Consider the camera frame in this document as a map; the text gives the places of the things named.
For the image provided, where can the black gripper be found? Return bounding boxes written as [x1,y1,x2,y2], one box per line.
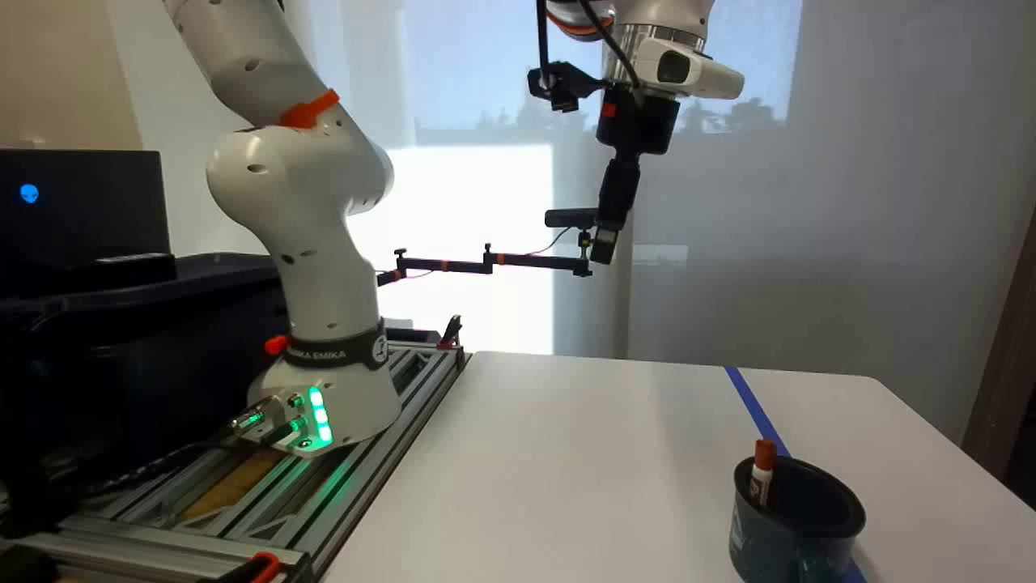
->
[588,82,683,269]

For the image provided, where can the black storage bin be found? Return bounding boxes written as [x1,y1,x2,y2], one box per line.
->
[0,253,290,535]

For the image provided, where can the long blue tape strip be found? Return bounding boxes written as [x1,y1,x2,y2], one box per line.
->
[722,363,870,583]

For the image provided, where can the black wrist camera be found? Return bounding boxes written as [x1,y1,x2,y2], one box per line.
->
[523,62,607,116]

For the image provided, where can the black monitor with blue light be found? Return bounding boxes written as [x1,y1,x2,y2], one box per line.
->
[0,147,175,289]

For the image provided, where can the black red rail clamp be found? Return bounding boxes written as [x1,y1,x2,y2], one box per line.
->
[433,312,470,357]
[246,548,317,583]

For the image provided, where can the dark teal mug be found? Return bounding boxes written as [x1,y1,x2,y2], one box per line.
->
[727,450,870,583]

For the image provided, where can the black base cable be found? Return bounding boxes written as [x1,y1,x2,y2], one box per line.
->
[57,427,271,506]

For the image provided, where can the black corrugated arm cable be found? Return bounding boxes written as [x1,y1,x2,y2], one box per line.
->
[535,0,650,104]

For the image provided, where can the small black camera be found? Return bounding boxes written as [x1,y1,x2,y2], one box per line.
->
[540,204,602,235]

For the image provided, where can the black rod arm red joints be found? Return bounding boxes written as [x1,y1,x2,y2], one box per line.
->
[372,244,595,291]

